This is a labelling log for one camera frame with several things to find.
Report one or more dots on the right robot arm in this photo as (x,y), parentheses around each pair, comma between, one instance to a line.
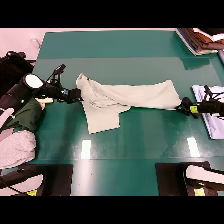
(211,107)

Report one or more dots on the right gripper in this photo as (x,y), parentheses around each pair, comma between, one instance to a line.
(188,107)

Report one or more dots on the dark green garment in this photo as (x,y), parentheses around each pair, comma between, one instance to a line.
(27,115)

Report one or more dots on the white shirt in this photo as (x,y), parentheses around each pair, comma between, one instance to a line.
(140,96)

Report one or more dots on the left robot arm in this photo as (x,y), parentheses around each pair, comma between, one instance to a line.
(32,81)

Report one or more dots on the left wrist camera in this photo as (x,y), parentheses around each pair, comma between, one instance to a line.
(57,72)

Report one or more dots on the pale pink garment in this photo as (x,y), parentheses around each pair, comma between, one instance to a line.
(16,148)

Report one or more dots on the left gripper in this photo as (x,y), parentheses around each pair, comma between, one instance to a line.
(72,95)

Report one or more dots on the lavender garment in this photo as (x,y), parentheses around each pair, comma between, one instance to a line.
(214,125)

